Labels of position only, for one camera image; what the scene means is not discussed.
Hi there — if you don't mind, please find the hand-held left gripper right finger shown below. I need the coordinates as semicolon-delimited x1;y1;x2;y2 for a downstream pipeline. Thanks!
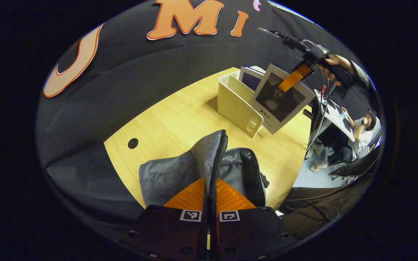
209;178;297;261

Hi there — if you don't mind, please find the white book with grey picture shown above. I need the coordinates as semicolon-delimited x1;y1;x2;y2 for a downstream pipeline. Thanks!
249;63;316;134

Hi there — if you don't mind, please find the black cable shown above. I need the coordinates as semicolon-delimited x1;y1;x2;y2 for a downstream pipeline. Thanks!
305;67;331;151

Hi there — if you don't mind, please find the blue book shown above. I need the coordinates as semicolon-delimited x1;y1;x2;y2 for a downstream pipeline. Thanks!
239;66;266;92

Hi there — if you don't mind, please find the black backdrop cloth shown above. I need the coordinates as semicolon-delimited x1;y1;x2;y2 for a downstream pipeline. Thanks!
37;0;380;236

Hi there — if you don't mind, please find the white bookshelf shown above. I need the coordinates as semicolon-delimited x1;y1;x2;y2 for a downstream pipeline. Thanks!
217;65;267;138

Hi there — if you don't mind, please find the white background table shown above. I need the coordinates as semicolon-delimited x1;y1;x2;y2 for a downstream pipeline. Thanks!
314;89;356;142

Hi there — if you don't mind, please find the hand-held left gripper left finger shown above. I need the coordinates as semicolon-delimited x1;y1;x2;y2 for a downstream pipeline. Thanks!
128;178;209;261

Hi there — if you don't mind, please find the grey schoolbag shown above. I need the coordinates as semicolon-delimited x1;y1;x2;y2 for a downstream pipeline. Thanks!
139;129;270;209

